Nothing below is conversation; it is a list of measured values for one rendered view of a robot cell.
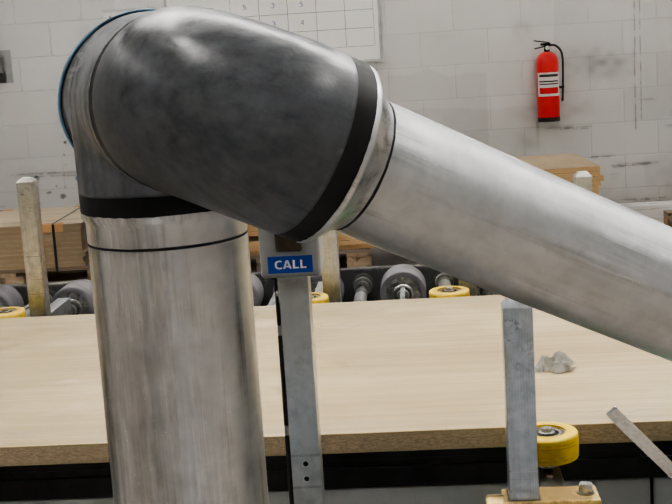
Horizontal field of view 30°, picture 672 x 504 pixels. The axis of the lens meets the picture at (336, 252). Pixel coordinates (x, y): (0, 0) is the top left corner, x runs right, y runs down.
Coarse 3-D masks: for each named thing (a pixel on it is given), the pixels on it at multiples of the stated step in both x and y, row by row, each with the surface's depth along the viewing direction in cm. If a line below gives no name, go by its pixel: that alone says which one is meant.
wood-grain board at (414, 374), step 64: (0, 320) 249; (64, 320) 245; (256, 320) 235; (320, 320) 232; (384, 320) 229; (448, 320) 226; (0, 384) 202; (64, 384) 199; (320, 384) 190; (384, 384) 188; (448, 384) 186; (576, 384) 182; (640, 384) 180; (0, 448) 170; (64, 448) 170; (384, 448) 167; (448, 448) 166
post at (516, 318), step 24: (504, 312) 146; (528, 312) 146; (504, 336) 147; (528, 336) 147; (504, 360) 147; (528, 360) 147; (504, 384) 150; (528, 384) 148; (528, 408) 148; (528, 432) 149; (528, 456) 149; (528, 480) 150
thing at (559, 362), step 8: (560, 352) 192; (544, 360) 190; (552, 360) 191; (560, 360) 192; (568, 360) 192; (536, 368) 190; (544, 368) 190; (552, 368) 189; (560, 368) 188; (568, 368) 189
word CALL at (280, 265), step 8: (280, 256) 145; (288, 256) 145; (296, 256) 145; (304, 256) 145; (272, 264) 145; (280, 264) 145; (288, 264) 145; (296, 264) 145; (304, 264) 145; (312, 264) 145; (272, 272) 145; (280, 272) 145; (288, 272) 145; (296, 272) 145
